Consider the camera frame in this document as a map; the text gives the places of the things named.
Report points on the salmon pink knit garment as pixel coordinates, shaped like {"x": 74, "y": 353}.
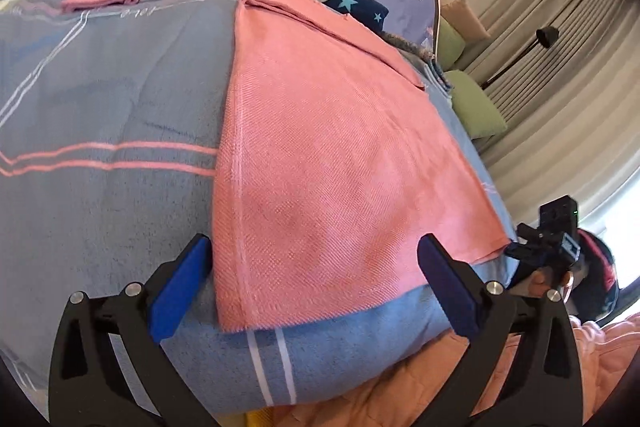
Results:
{"x": 332, "y": 163}

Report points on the green cushion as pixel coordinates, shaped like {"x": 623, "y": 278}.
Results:
{"x": 478, "y": 115}
{"x": 450, "y": 45}

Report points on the green cushion near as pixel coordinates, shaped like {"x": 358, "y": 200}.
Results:
{"x": 478, "y": 115}

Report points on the black floor lamp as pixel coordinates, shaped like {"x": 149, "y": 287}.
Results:
{"x": 545, "y": 38}

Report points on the person's right hand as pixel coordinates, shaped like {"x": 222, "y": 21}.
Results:
{"x": 542, "y": 280}

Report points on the tan pink cushion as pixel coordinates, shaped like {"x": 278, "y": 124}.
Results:
{"x": 460, "y": 16}

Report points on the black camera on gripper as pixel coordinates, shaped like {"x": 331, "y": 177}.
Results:
{"x": 554, "y": 243}

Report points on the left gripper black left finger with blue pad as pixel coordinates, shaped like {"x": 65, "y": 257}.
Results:
{"x": 86, "y": 384}

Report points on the beige pleated curtain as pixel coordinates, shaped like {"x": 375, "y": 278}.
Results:
{"x": 571, "y": 112}

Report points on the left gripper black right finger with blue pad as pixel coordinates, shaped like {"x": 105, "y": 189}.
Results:
{"x": 521, "y": 366}

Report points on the green cushion far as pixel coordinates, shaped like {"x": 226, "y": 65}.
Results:
{"x": 450, "y": 45}

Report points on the blue grey striped bedspread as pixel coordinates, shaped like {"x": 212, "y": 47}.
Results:
{"x": 111, "y": 119}

